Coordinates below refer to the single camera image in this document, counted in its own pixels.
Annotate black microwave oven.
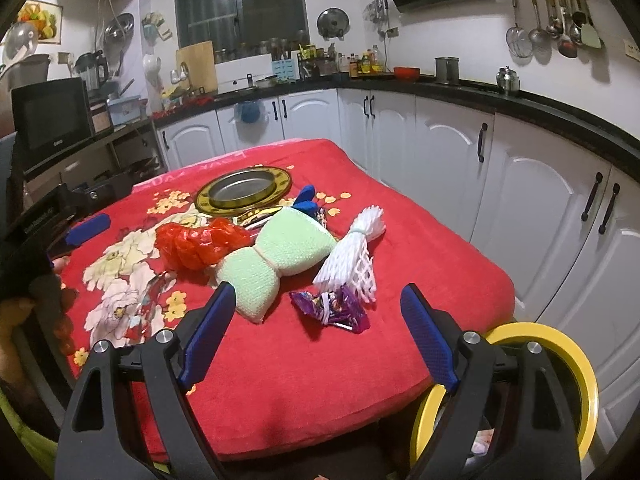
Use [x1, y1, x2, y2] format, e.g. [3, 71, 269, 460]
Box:
[10, 77, 96, 171]

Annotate fruit wall picture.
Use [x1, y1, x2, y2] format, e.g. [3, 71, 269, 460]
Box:
[17, 0, 64, 45]

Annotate gold-rimmed metal dish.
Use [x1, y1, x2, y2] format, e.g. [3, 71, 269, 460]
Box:
[194, 164, 294, 219]

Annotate purple candy wrapper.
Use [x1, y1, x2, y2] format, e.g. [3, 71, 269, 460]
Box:
[289, 285, 371, 333]

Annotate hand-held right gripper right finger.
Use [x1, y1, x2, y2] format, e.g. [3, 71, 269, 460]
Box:
[400, 282, 583, 480]

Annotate blue wrapper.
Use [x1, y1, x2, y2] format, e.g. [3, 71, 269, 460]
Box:
[292, 185, 318, 218]

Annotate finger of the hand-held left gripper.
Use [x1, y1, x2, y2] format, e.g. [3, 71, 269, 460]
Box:
[47, 212, 112, 256]

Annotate black ladle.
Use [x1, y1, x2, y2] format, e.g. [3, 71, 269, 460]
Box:
[555, 0, 580, 59]

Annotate green foam net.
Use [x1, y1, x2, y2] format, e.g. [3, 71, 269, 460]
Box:
[215, 208, 338, 326]

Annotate metal spoon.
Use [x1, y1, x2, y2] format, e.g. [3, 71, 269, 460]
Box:
[542, 0, 563, 38]

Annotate wooden shelf unit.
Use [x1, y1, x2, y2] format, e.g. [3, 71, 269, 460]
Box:
[15, 120, 166, 201]

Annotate wooden cutting board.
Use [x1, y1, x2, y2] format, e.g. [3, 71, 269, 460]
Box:
[175, 41, 219, 95]

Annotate red floral blanket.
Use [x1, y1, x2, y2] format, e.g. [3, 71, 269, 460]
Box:
[54, 138, 516, 463]

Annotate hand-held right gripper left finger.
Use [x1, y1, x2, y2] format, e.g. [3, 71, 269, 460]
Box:
[54, 282, 237, 480]

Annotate metal pot lid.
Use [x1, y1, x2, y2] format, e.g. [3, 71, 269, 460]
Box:
[316, 7, 347, 40]
[102, 12, 136, 41]

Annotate metal teapot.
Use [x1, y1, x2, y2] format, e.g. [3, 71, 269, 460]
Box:
[496, 66, 521, 95]

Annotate metal canister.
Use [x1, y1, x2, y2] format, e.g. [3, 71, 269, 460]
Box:
[434, 56, 461, 85]

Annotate white foam net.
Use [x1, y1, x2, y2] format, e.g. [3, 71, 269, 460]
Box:
[313, 205, 387, 303]

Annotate light blue basin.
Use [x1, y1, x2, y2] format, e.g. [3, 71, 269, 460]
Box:
[107, 95, 143, 126]

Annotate grey pot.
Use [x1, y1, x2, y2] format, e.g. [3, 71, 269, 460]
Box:
[5, 54, 51, 91]

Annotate metal faucet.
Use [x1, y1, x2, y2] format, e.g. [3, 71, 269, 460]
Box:
[170, 62, 193, 91]

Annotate black blender jug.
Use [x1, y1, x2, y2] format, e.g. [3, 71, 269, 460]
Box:
[75, 50, 108, 91]

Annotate dark framed window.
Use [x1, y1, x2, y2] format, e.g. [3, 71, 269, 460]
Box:
[174, 0, 310, 48]

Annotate red plastic mesh bag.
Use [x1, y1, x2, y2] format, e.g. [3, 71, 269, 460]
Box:
[154, 217, 251, 272]

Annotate person's left hand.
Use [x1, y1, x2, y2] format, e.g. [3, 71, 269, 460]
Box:
[0, 255, 78, 396]

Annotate glass pot lid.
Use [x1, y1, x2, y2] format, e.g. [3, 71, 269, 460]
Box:
[2, 22, 38, 61]

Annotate blue plastic bag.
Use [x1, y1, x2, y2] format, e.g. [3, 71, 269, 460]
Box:
[235, 101, 263, 124]

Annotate yellow-rimmed black bin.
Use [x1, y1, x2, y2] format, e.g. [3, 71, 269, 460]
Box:
[409, 322, 599, 480]

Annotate white kitchen cabinets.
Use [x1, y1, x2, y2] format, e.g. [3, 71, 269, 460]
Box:
[155, 87, 640, 461]

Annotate metal strainer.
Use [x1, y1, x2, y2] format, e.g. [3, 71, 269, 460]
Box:
[506, 0, 533, 58]

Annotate green spatula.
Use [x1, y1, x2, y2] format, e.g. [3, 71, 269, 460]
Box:
[575, 0, 603, 50]

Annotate row of condiment bottles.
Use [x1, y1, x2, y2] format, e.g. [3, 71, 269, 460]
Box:
[347, 47, 391, 76]

